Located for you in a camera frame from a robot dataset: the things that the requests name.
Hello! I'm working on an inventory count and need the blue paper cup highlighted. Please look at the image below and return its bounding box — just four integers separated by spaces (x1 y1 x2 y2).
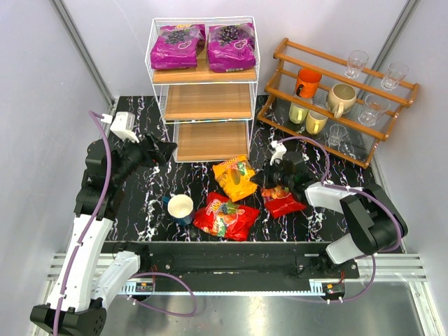
162 195 195 226

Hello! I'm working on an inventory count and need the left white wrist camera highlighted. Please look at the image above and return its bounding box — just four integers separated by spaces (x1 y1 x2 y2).
99 111 139 144

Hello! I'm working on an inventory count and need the red candy bag left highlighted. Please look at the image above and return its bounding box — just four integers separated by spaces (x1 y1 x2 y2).
193 192 260 242

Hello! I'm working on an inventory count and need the beige large mug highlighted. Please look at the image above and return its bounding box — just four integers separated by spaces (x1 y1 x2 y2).
325 83 356 118

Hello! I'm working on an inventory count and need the red candy bag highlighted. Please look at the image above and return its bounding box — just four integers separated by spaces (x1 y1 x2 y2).
261 185 307 218
193 192 260 242

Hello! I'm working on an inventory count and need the red candy bag right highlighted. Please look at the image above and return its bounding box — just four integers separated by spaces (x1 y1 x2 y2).
261 185 307 218

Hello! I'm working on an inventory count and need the clear glass middle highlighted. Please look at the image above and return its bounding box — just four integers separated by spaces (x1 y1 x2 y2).
358 94 390 127

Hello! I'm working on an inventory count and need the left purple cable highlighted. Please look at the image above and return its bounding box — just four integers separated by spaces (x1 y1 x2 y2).
52 110 199 336

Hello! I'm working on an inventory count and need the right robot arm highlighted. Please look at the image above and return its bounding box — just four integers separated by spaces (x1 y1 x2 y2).
251 152 408 265

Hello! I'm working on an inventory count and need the wooden cup rack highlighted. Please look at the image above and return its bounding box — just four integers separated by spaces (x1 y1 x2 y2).
257 38 420 168

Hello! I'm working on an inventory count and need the purple cable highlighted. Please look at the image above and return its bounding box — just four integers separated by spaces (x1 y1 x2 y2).
279 135 403 304
52 110 199 336

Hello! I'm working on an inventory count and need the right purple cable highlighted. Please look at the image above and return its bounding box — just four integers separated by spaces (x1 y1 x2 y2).
279 135 403 304

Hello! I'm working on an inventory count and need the pale yellow mug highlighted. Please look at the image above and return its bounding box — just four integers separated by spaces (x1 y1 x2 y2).
305 110 328 135

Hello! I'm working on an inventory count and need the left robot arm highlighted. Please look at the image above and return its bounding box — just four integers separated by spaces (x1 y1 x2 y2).
30 134 177 335

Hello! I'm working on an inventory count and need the orange mug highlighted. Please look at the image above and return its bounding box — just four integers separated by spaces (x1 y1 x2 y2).
295 68 322 99

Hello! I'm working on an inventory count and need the light green mug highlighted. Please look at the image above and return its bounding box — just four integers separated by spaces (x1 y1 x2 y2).
288 102 309 125

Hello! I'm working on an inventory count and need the clear glass bottom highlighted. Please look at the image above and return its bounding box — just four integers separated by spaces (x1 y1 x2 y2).
328 124 347 147

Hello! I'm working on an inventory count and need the white wire wooden shelf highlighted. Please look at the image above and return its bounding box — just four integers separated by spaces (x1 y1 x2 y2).
144 15 262 164

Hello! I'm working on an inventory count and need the clear glass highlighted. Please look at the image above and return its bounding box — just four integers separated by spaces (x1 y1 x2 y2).
345 50 369 78
381 62 409 91
358 94 390 127
328 124 347 147

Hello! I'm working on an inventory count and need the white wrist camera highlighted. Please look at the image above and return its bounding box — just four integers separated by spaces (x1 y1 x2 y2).
269 141 287 166
99 111 139 144

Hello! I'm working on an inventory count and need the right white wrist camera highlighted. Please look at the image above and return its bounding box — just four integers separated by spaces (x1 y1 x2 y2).
269 141 287 166

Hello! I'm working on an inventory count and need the yellow orange candy bag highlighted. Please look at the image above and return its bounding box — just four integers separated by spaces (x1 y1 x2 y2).
212 155 258 202

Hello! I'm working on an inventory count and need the purple grape candy bag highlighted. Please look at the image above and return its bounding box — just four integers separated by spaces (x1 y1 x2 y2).
150 24 206 70

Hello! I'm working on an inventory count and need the clear glass top left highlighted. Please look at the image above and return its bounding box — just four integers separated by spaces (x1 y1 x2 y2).
345 50 369 78

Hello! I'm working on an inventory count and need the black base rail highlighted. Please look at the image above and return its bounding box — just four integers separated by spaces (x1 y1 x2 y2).
101 241 360 296

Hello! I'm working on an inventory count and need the clear glass top right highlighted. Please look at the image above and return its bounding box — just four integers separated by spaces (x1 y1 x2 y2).
381 62 409 91

